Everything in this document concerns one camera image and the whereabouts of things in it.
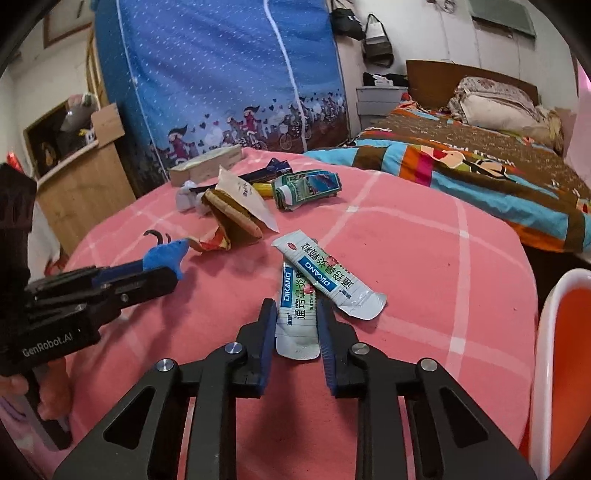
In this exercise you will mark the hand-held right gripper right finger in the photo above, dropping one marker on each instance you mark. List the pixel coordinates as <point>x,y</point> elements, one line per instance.
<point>325,346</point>

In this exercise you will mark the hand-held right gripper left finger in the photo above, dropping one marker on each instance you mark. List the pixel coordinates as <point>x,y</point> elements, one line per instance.
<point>267,341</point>

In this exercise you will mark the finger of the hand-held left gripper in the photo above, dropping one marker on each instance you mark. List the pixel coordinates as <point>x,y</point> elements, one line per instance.
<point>117,272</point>
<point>143,286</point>

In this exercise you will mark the white sachet green label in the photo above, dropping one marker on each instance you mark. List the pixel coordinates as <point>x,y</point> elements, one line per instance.
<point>295,323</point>

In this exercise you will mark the white sachet blue label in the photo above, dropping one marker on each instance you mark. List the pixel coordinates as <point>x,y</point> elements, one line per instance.
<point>332,272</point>

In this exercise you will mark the orange bin white rim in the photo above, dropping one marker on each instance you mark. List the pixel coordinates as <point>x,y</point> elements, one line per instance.
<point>568,369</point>

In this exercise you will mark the person's left hand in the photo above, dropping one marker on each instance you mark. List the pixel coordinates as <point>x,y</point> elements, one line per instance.
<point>53,392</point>

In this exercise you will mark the dark curved strip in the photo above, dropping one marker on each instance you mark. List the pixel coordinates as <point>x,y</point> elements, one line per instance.
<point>157,235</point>

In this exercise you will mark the red orange wrapper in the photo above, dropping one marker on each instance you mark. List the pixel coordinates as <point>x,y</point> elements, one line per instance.
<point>210,242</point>

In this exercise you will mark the light wooden cabinet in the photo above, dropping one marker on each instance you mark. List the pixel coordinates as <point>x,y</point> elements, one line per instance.
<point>87,189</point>

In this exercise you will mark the white crumpled tissue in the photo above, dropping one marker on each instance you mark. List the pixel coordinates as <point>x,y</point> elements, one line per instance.
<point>187,198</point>

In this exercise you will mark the pink checked blanket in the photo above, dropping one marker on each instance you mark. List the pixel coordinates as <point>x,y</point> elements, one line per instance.
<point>415,286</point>

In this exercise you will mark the brown snack wrapper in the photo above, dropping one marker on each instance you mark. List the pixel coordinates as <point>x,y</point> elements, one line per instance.
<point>233,217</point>

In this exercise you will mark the white paper bag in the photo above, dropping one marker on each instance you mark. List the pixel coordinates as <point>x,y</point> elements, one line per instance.
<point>240,191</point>

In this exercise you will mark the flat cardboard box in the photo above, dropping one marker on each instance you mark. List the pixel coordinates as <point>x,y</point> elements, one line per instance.
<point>207,164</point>

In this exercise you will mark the dark framed board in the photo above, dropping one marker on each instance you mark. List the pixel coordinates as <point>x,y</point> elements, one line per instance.
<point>46,143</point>

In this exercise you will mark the brown cardboard piece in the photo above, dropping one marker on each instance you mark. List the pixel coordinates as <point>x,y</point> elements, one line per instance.
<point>107,122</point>

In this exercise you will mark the yellow tube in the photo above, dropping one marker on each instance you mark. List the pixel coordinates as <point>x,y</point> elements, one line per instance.
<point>262,188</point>

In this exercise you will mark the green crumpled packet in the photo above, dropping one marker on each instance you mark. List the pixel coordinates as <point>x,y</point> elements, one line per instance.
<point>307,187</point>

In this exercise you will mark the grey plush toy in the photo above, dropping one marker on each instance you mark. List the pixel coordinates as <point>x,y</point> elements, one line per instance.
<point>78,115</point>

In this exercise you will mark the dark blue wrapper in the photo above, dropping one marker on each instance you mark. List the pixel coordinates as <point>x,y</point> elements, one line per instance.
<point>268,170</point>

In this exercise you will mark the bamboo rack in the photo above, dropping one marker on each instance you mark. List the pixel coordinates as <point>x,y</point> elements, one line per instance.
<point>96,69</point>

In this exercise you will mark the blue fabric wardrobe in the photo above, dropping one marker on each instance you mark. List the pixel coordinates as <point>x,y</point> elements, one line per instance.
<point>207,69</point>

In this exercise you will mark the colourful printed bed blanket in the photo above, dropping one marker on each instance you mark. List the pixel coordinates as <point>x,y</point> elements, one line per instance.
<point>485,170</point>

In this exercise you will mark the grey nightstand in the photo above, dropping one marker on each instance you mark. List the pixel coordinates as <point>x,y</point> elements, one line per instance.
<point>376,104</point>

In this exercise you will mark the black clothes pile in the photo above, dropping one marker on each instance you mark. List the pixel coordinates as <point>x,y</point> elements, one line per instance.
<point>383,79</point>

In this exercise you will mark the brown wooden headboard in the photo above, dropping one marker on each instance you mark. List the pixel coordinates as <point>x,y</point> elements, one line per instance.
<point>429,81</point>

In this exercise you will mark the floral pillow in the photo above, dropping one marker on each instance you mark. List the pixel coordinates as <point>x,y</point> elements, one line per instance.
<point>498,104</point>

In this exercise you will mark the grey hanging bag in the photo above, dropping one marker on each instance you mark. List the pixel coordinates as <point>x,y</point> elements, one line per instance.
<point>376,46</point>

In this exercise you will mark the black hanging bag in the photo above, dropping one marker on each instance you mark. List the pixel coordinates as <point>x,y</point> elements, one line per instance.
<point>346,21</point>

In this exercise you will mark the wall picture frame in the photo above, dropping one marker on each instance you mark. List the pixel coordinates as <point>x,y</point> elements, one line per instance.
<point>64,21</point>

